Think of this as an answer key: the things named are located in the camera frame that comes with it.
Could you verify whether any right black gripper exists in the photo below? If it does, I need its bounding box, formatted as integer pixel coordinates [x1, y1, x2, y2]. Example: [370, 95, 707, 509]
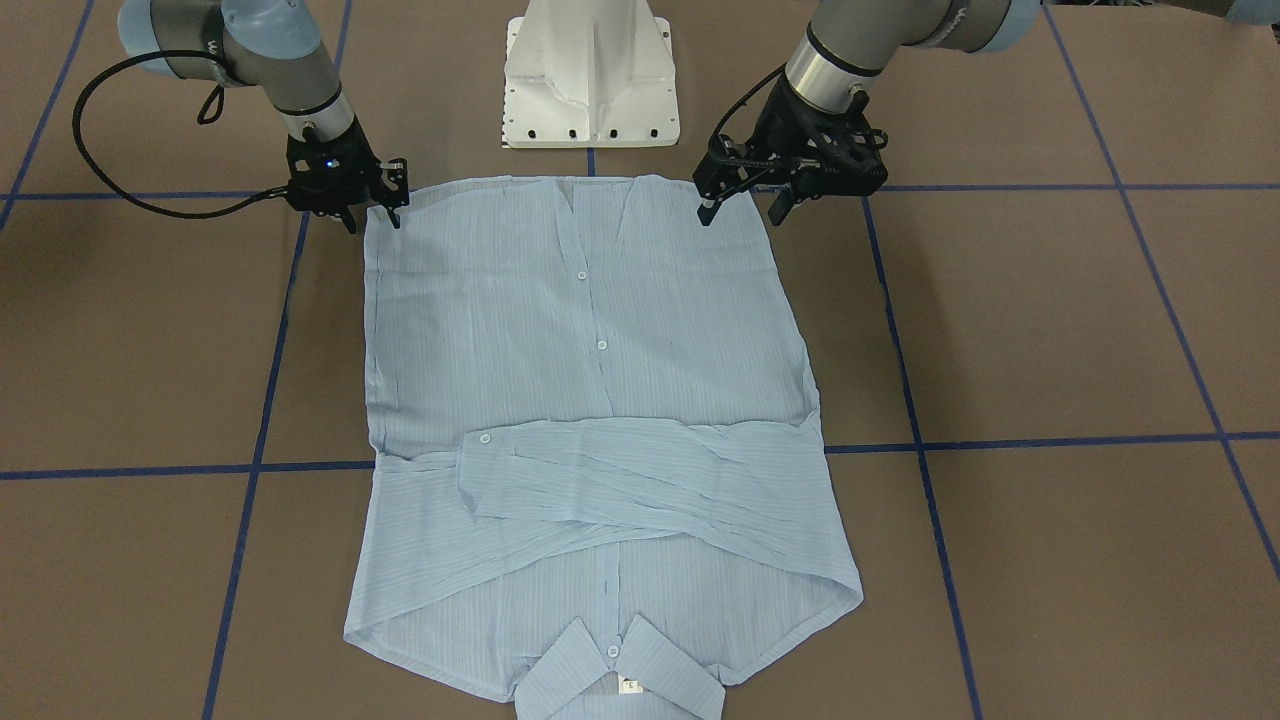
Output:
[285, 128, 410, 234]

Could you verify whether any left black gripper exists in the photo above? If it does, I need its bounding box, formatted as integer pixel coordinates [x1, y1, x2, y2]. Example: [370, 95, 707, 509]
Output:
[692, 76, 890, 227]

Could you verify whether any light blue button-up shirt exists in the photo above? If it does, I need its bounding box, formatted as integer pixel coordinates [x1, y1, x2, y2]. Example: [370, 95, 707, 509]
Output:
[343, 176, 864, 719]

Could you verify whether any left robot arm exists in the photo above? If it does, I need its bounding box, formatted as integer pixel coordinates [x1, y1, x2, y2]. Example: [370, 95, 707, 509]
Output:
[692, 1, 1039, 225]

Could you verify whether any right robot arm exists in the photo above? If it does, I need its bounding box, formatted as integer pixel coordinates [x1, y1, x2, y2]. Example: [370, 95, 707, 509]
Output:
[116, 1, 410, 232]

